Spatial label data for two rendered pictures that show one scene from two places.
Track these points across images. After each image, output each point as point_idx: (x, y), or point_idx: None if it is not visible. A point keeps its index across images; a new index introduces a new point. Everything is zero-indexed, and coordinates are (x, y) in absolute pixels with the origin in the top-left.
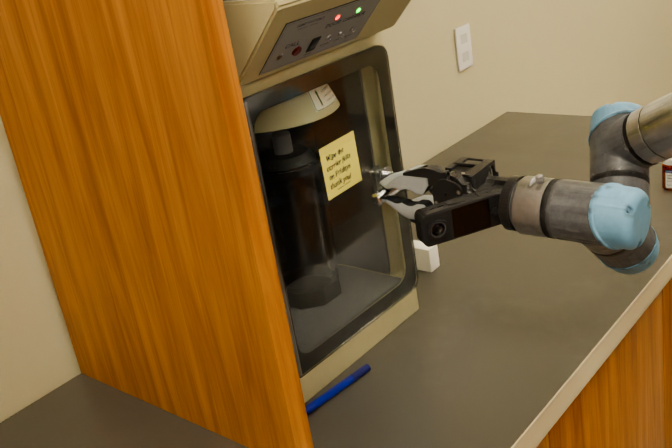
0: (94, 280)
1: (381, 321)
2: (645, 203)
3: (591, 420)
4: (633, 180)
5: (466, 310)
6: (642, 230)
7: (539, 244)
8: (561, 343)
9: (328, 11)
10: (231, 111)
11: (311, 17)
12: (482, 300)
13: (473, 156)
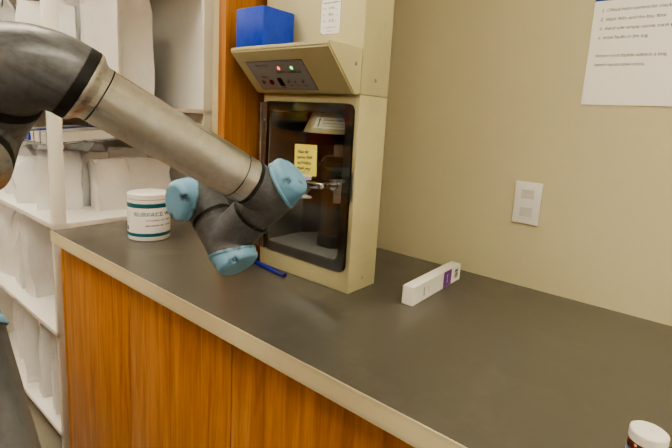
0: None
1: (317, 271)
2: (177, 193)
3: (274, 414)
4: (232, 204)
5: (336, 306)
6: (174, 208)
7: (443, 348)
8: (269, 327)
9: (266, 62)
10: (220, 91)
11: (257, 62)
12: (348, 312)
13: None
